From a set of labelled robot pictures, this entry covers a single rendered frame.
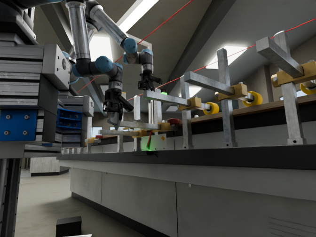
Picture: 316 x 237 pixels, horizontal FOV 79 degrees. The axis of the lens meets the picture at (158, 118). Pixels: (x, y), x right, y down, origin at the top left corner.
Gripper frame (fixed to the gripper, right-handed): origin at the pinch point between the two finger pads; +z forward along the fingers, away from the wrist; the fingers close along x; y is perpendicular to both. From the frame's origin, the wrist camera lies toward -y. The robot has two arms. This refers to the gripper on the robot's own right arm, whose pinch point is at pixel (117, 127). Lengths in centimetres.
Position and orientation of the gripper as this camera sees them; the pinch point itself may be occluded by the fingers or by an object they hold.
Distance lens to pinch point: 104.4
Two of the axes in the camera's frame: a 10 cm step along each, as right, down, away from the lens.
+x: 6.4, -1.6, -7.5
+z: 0.1, 9.8, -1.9
